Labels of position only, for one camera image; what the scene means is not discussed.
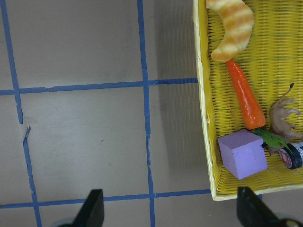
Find yellow woven tray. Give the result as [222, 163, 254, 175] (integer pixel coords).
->
[193, 0, 303, 201]

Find small spice jar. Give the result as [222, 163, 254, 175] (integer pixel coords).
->
[279, 141, 303, 169]

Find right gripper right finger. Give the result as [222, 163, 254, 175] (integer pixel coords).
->
[236, 187, 284, 227]

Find toy carrot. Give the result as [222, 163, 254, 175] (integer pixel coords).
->
[226, 59, 287, 155]

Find brown ginger root toy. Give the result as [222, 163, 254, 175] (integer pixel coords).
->
[269, 83, 303, 143]

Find toy croissant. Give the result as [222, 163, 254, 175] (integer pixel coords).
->
[205, 0, 254, 62]

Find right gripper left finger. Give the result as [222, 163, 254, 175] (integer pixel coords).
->
[71, 189, 105, 227]

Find purple foam cube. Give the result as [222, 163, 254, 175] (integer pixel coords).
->
[217, 130, 268, 180]

